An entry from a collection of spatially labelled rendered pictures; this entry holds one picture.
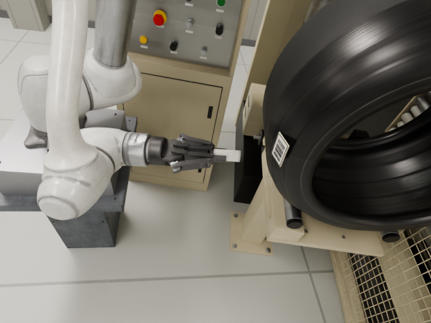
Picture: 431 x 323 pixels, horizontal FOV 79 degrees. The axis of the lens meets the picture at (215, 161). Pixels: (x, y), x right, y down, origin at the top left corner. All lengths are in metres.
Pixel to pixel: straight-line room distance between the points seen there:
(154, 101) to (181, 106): 0.13
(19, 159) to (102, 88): 0.35
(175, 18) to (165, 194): 1.09
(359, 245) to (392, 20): 0.67
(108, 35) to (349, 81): 0.66
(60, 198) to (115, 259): 1.10
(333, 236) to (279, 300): 0.81
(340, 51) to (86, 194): 0.52
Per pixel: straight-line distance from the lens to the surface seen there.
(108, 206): 1.03
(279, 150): 0.53
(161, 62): 1.26
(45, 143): 1.08
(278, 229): 0.79
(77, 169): 0.58
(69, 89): 0.57
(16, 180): 1.07
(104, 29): 0.88
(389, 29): 0.49
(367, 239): 1.00
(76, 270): 1.66
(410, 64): 0.47
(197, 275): 1.59
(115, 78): 0.96
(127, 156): 0.70
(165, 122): 1.42
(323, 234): 0.92
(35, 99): 0.97
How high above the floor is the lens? 1.51
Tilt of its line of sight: 48 degrees down
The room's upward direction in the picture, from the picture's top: 13 degrees clockwise
